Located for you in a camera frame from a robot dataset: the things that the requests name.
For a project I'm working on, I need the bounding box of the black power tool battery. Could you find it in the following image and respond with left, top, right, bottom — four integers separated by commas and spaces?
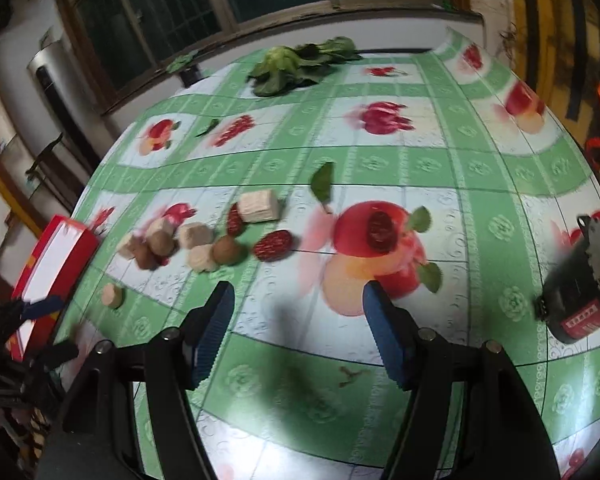
536, 211, 600, 345

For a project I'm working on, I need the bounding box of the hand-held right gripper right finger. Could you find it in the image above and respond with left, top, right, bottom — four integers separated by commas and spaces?
362, 281, 563, 480

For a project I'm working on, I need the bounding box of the leafy green vegetable bunch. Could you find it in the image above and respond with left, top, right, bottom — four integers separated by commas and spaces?
247, 36, 364, 98

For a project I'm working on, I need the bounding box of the large white sugarcane chunk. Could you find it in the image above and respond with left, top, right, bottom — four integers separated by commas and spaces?
236, 189, 282, 223

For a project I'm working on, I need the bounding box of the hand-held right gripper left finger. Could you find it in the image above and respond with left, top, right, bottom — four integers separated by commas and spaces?
35, 281, 236, 480

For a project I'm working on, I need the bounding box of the green cloth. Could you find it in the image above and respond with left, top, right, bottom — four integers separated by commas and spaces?
166, 50, 201, 74

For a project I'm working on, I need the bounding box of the round white sugarcane chunk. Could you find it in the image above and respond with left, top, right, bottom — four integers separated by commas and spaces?
146, 216, 175, 238

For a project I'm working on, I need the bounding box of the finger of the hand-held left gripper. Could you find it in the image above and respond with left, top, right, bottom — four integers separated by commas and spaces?
0, 295, 64, 333

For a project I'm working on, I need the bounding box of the standing air conditioner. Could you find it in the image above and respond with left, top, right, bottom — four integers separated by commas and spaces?
27, 42, 100, 181

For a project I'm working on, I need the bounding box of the red date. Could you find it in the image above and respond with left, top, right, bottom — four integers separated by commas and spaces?
253, 230, 294, 262
367, 211, 395, 250
226, 203, 246, 237

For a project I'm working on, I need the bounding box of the fruit print green tablecloth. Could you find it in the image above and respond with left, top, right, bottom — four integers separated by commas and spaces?
62, 27, 600, 480

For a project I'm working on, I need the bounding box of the barred window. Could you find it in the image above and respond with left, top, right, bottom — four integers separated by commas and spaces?
52, 0, 473, 111

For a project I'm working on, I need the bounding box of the red cardboard box tray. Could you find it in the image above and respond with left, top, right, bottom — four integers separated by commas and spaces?
7, 215, 101, 363

